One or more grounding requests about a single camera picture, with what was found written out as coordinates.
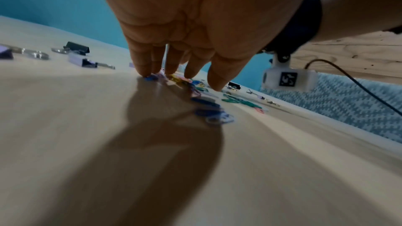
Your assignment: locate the teal patterned cloth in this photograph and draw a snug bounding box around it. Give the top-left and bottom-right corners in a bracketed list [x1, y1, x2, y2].
[260, 73, 402, 144]

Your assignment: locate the small purple binder clip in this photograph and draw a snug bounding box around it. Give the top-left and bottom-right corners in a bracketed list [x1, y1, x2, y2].
[257, 94, 281, 107]

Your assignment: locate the black wrist band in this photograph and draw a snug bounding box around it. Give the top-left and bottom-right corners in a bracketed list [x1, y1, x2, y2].
[262, 0, 323, 56]

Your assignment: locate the person's left hand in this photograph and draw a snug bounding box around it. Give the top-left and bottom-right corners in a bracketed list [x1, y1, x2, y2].
[89, 0, 318, 92]

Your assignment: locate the wooden board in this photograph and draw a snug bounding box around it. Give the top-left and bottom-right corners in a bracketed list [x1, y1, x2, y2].
[290, 31, 402, 85]

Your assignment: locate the black cable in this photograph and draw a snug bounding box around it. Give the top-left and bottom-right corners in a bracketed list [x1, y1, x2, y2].
[304, 59, 402, 117]

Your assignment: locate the large black binder clip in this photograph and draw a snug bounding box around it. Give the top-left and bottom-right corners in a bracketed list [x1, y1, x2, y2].
[51, 41, 90, 55]

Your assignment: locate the white wrist camera with marker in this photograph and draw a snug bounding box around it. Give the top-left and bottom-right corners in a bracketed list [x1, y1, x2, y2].
[261, 53, 318, 92]

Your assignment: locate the person's right forearm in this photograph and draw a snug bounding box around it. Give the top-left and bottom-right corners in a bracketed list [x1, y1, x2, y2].
[312, 0, 402, 44]

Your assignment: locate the pile of coloured paper clips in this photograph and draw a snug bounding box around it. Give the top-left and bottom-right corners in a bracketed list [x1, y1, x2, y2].
[143, 70, 269, 126]

